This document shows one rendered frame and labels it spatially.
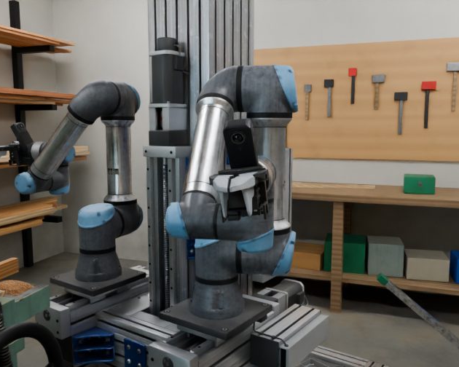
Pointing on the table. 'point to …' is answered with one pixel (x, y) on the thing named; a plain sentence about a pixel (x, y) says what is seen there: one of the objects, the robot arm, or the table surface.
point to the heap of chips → (14, 287)
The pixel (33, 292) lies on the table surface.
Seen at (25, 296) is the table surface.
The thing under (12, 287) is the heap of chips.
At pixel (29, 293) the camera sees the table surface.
